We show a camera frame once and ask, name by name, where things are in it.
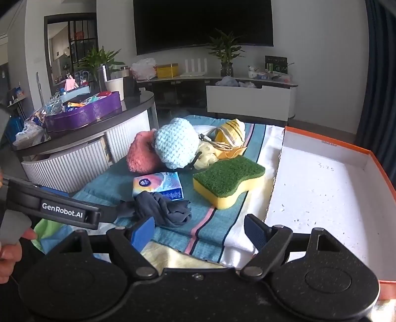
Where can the green and yellow sponge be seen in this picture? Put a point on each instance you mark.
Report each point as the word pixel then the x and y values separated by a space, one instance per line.
pixel 229 173

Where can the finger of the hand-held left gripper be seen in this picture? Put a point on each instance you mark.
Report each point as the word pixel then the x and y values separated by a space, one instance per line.
pixel 113 213

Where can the pink fluffy hair band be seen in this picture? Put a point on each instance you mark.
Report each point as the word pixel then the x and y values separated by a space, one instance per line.
pixel 142 154

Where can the purple round tin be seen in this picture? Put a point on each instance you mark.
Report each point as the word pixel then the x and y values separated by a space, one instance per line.
pixel 83 114

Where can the silver jar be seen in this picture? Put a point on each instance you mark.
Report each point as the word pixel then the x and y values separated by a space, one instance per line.
pixel 124 71

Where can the white router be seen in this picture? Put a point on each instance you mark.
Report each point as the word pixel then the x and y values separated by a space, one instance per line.
pixel 193 72

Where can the light blue knitted hat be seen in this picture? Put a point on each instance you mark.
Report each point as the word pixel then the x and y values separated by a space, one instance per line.
pixel 176 142

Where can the white cylindrical container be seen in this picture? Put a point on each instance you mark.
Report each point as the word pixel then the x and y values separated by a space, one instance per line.
pixel 114 89

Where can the dark grey sock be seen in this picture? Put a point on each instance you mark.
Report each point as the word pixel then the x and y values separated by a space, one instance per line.
pixel 164 210

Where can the grey-blue plastic bag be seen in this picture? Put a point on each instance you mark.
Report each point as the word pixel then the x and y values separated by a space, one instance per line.
pixel 227 81

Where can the black box appliance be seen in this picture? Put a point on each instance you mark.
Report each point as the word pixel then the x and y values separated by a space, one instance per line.
pixel 130 86

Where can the white tv cabinet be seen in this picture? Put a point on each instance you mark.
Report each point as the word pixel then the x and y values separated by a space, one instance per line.
pixel 247 99

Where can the dark thermos bottle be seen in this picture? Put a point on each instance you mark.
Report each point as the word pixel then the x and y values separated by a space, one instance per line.
pixel 102 79

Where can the cream ruffled black headband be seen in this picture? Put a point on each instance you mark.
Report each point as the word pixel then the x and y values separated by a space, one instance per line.
pixel 207 158

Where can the small white bottle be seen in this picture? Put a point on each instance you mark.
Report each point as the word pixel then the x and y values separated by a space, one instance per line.
pixel 253 73

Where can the blue and white striped towel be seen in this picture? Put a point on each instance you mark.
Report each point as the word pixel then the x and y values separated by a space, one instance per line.
pixel 210 229

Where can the orange cardboard box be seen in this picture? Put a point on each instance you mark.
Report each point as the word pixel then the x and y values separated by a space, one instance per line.
pixel 324 192

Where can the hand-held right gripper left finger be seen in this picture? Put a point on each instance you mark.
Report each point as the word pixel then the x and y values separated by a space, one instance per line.
pixel 144 231

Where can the bamboo plant in dark vase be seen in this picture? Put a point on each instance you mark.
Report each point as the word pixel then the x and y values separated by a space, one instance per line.
pixel 226 69

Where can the yellow tin box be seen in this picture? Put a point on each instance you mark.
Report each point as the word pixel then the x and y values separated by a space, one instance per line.
pixel 167 70

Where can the person's left hand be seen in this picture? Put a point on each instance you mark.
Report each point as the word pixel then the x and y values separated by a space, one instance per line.
pixel 9 260

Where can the plain yellow cloth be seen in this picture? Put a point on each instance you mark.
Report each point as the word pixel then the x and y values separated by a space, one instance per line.
pixel 230 153

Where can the small white plastic bag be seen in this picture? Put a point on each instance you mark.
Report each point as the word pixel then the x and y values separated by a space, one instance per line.
pixel 247 84

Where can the black framed glass door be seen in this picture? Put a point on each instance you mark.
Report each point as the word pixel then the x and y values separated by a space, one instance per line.
pixel 49 46

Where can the leafy green plant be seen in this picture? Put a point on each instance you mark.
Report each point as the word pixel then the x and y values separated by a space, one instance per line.
pixel 96 58

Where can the round ribbed side table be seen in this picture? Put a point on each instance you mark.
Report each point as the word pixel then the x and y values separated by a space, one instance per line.
pixel 133 108

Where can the dark blue curtain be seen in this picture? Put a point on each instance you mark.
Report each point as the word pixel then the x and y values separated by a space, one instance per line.
pixel 377 93

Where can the black and green box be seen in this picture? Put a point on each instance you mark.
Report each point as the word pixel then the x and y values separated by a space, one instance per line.
pixel 275 65

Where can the tissue packet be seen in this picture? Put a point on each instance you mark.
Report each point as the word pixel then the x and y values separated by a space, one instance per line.
pixel 157 184

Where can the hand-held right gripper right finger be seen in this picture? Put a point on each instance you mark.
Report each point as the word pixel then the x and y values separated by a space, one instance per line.
pixel 255 231

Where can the black television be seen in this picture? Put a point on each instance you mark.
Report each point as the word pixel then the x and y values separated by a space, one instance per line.
pixel 201 24

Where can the white face mask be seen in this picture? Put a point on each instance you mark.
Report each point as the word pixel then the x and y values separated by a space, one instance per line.
pixel 204 128

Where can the clear plastic bag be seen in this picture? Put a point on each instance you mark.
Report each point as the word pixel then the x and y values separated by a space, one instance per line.
pixel 29 133

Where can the pastel patchwork quilt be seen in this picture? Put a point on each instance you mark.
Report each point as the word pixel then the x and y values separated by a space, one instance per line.
pixel 173 257

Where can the yellow striped cloth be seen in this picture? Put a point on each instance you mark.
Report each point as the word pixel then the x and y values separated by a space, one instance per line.
pixel 232 128

